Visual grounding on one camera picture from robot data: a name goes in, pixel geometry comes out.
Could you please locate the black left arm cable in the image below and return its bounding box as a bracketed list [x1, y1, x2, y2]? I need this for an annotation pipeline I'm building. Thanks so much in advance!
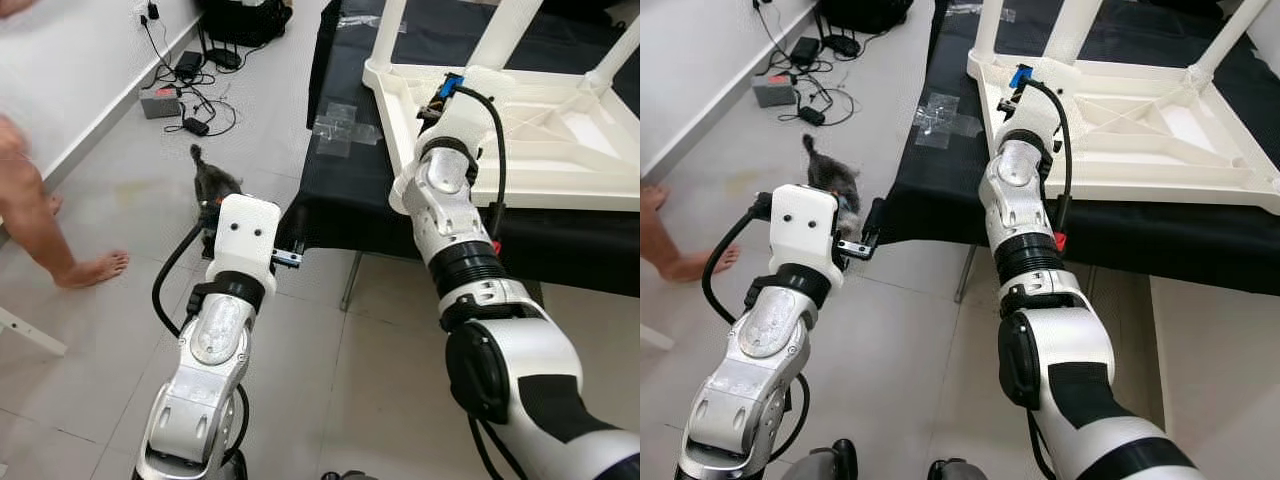
[702, 205, 773, 326]
[152, 220, 216, 341]

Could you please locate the white plastic table top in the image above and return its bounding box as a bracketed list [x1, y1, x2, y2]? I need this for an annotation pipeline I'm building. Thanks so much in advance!
[362, 58, 641, 213]
[967, 50, 1280, 216]

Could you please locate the grey robot left leg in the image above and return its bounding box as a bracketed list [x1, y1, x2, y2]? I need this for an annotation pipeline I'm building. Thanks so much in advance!
[780, 438, 861, 480]

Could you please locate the white plastic table leg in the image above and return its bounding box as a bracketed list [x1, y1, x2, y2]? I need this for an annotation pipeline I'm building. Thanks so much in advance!
[468, 0, 546, 73]
[1188, 0, 1273, 83]
[370, 0, 406, 69]
[590, 15, 641, 93]
[975, 0, 1006, 61]
[1042, 0, 1103, 66]

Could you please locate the black open bag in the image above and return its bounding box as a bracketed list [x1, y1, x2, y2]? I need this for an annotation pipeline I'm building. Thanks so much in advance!
[200, 0, 294, 49]
[818, 0, 916, 36]

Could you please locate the grey box red label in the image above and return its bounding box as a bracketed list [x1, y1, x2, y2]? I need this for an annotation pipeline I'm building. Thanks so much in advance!
[752, 82, 801, 109]
[140, 88, 183, 119]

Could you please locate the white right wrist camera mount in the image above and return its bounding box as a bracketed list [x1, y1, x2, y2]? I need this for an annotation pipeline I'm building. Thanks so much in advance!
[995, 85, 1066, 151]
[420, 68, 521, 151]

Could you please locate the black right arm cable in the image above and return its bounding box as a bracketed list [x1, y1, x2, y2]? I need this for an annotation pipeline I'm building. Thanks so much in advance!
[1025, 80, 1073, 236]
[455, 85, 508, 241]

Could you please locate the black floor cable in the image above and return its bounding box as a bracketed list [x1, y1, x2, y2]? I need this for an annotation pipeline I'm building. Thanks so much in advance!
[145, 15, 239, 136]
[760, 5, 856, 126]

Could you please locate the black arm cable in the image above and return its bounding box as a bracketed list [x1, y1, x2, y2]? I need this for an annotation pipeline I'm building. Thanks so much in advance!
[455, 85, 508, 241]
[702, 205, 773, 326]
[152, 220, 216, 341]
[1025, 80, 1073, 236]

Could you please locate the clear tape patch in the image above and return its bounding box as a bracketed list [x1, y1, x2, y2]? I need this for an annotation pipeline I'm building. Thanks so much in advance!
[313, 100, 381, 159]
[912, 92, 986, 151]

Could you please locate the black router with antennas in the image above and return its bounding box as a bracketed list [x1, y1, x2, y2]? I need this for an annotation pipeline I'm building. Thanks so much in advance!
[815, 15, 863, 58]
[200, 25, 244, 71]

